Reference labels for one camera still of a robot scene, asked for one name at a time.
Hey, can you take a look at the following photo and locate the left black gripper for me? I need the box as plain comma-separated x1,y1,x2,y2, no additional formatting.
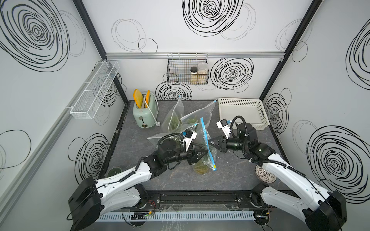
163,142,207,166

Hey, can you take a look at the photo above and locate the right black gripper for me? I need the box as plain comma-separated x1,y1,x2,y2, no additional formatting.
206,134,248,153

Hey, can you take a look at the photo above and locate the clear zip-top bag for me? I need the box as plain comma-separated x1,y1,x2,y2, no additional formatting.
195,118,217,171
161,95,185,133
180,100,217,128

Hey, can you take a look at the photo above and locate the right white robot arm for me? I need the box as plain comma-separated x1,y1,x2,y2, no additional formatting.
207,116,347,231

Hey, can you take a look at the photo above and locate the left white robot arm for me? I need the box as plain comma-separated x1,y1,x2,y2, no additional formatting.
66,131,209,231

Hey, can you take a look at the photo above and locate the cream perforated plastic basket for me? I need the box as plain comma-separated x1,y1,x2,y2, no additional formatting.
218,98,270,131

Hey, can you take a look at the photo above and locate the white round sink strainer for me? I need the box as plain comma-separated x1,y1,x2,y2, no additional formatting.
255,165,277,183

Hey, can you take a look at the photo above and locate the dark-lid spice jar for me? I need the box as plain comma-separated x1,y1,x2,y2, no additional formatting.
190,66,198,85

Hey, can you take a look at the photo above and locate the mint green toaster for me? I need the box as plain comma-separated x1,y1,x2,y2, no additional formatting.
133,92,161,129

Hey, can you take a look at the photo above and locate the white-lid spice jar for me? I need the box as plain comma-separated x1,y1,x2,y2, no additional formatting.
197,62,209,85

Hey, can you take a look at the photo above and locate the right yellow toast slice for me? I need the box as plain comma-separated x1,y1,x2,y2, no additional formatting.
145,90,150,108

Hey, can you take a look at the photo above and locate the yellow toast slice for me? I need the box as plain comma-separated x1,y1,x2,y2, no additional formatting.
133,89,143,108
145,90,150,108

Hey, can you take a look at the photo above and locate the left yellow toast slice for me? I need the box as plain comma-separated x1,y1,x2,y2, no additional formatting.
133,89,143,108

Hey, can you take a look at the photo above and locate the green ceramic cup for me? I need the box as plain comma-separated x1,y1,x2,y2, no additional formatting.
107,167,122,178

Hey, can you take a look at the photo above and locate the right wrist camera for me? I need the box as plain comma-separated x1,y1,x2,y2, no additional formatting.
216,119,231,139

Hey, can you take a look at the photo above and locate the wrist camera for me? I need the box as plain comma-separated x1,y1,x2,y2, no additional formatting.
216,119,231,139
183,129,197,152

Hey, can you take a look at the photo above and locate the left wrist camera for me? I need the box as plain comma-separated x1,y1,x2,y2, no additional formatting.
183,129,197,152

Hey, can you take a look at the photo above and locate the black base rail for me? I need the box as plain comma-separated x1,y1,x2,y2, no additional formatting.
134,190,274,209

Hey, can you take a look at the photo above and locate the white toaster power cord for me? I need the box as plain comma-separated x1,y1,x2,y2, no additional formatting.
141,92,161,127

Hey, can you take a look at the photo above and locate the grey slotted cable duct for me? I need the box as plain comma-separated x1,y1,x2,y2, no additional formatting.
97,211,255,222

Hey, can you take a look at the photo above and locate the black wire wall basket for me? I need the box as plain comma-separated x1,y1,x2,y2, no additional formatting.
166,53,210,85

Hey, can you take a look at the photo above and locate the white mesh wall shelf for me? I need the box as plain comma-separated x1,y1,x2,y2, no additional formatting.
70,60,119,119

